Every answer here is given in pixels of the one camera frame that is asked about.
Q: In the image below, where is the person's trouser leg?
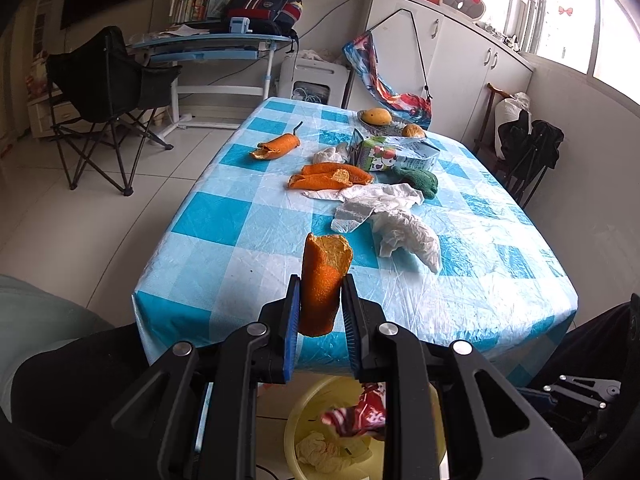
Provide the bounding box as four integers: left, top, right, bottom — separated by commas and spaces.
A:
562, 294, 640, 386
10, 321, 153, 480

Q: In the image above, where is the grey cushion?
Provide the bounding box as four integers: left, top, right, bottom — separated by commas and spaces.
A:
442, 0, 487, 19

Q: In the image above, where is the white bag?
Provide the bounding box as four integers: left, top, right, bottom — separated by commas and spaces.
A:
495, 92, 532, 157

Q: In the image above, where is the crumpled tissue in bin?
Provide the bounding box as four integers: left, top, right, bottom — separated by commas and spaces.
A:
295, 431, 373, 473

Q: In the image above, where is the wooden chair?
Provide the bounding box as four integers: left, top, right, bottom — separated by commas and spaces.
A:
474, 82, 532, 173

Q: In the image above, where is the small white tissue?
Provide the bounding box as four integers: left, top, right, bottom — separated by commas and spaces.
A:
314, 142, 351, 165

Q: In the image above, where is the orange peel with dark stem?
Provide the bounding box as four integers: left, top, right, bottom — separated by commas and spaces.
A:
250, 122, 304, 161

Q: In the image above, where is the glass fruit bowl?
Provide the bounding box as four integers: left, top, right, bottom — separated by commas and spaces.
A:
357, 109, 428, 139

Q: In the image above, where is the yellow trash bin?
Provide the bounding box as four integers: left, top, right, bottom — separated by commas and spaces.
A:
284, 375, 448, 480

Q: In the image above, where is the red snack wrapper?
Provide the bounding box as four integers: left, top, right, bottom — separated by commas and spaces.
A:
321, 382, 388, 441

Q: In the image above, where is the person's right trouser leg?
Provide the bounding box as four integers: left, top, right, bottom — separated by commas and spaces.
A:
562, 294, 640, 386

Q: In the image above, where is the white cabinet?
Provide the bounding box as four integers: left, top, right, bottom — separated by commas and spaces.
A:
361, 0, 536, 147

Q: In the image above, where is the blue checkered tablecloth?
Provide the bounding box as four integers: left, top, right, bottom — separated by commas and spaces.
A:
131, 96, 579, 381

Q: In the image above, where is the window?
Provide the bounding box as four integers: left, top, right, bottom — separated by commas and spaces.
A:
500, 0, 640, 92

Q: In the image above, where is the white plastic stool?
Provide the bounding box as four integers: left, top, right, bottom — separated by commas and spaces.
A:
276, 54, 352, 109

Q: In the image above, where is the row of books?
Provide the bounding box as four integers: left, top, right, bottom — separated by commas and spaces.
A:
169, 0, 227, 25

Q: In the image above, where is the large crumpled white tissue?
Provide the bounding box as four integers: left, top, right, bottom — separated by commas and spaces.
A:
371, 210, 442, 275

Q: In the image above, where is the person's left trouser leg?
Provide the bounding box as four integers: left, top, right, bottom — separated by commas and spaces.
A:
10, 321, 153, 480

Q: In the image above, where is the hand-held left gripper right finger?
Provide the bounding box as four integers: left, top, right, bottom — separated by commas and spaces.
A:
341, 274, 586, 480

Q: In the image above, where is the flat white paper towel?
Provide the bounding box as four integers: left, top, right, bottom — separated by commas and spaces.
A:
331, 183, 425, 233

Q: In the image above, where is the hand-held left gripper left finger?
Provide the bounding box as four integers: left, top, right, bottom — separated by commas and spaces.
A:
85, 275, 301, 480

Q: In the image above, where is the black folding chair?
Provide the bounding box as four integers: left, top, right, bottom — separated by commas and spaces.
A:
46, 26, 182, 197

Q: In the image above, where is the colourful printed bag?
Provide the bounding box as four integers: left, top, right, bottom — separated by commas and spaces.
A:
342, 32, 433, 130

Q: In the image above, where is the low white drawer unit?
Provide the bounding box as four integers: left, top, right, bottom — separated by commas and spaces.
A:
25, 89, 82, 142

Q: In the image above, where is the cartoon cow milk carton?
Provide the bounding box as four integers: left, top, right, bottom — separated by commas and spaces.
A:
350, 128, 441, 173

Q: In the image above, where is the person's pale green shirt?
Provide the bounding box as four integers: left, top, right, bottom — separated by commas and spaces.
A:
0, 274, 117, 411

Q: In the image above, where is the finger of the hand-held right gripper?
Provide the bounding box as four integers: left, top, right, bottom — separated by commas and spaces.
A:
517, 374, 623, 413

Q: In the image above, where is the dark striped backpack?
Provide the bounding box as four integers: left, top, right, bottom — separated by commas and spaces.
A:
221, 0, 304, 37

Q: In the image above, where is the green cloth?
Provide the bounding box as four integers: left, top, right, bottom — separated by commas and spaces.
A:
390, 166, 440, 202

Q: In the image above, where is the blue study desk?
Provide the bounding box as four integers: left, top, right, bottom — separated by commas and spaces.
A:
131, 30, 297, 132

